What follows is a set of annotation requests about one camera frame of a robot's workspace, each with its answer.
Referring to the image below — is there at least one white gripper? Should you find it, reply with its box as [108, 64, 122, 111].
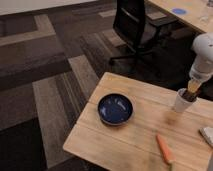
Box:
[187, 66, 213, 93]

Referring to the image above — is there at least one dark brown eraser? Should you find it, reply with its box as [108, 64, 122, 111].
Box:
[182, 90, 197, 102]

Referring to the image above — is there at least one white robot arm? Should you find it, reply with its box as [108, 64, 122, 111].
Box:
[187, 33, 213, 93]

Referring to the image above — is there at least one white ceramic cup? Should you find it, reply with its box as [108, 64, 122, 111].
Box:
[173, 88, 197, 113]

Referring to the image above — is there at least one dark blue ceramic bowl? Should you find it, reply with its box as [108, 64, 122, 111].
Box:
[97, 93, 133, 126]

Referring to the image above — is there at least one white folded cloth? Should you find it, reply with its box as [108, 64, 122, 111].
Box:
[199, 127, 213, 148]

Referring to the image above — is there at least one black office chair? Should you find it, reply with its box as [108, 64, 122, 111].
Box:
[109, 0, 176, 73]

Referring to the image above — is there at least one orange carrot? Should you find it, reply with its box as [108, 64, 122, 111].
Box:
[156, 134, 174, 165]

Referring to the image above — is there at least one blue round coaster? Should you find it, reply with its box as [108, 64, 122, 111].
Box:
[172, 8, 187, 15]

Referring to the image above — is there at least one clear drinking glass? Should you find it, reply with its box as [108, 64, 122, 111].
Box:
[200, 0, 213, 22]

